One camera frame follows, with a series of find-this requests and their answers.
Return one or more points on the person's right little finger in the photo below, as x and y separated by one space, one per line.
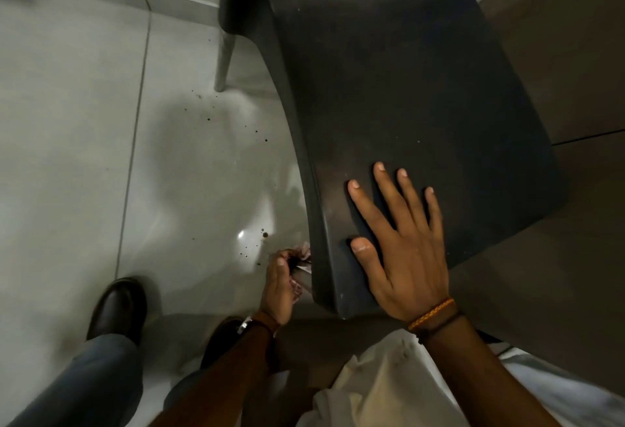
434 212

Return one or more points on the person's right middle finger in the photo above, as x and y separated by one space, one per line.
393 197

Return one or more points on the scattered dark dirt crumbs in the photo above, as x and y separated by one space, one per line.
210 116

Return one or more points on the black leather shoe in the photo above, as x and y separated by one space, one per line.
222 339
119 307

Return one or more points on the white shirt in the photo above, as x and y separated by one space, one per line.
390 387

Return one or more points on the white tissue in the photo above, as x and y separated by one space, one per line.
302 253

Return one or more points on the person's left forearm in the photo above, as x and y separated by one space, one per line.
222 382

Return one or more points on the person's right forearm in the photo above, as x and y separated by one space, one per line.
481 375

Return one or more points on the person's right thumb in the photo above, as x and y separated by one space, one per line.
367 258

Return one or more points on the person's left hand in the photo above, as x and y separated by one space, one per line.
278 292

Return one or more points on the grey blue trousers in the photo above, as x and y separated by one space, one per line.
80 385

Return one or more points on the dark wristwatch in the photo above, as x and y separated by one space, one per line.
259 321

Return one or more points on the person's left fingers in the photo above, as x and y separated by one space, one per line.
282 263

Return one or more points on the black plastic chair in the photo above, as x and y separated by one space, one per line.
405 75

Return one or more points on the person's right hand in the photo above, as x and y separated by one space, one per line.
412 265

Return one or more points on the brown wooden furniture panel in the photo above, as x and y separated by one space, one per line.
571 75

